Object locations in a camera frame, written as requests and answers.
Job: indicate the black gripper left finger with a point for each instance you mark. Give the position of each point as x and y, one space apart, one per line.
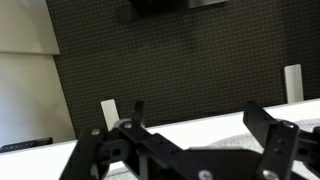
100 153

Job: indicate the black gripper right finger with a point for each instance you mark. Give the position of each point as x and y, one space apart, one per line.
280 146

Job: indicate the grey towel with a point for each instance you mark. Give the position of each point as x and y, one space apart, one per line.
233 143

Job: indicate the white desk leg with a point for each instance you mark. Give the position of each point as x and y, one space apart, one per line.
293 83
110 113

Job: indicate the black desk control panel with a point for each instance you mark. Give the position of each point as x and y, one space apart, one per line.
26 144

